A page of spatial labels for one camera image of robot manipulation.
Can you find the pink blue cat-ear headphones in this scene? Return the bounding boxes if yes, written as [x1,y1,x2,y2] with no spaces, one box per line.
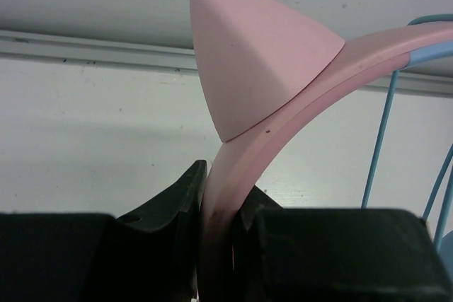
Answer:
[190,0,452,301]

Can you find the thin blue headphone cable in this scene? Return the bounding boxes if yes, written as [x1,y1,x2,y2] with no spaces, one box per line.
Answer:
[360,13,453,246]

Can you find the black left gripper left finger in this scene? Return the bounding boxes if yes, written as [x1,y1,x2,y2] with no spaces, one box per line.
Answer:
[1,160,207,301]

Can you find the aluminium table frame rail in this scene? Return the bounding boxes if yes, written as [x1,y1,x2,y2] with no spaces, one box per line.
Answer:
[1,30,452,98]

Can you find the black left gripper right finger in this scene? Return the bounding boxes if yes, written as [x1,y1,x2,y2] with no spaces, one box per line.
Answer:
[212,189,452,301]

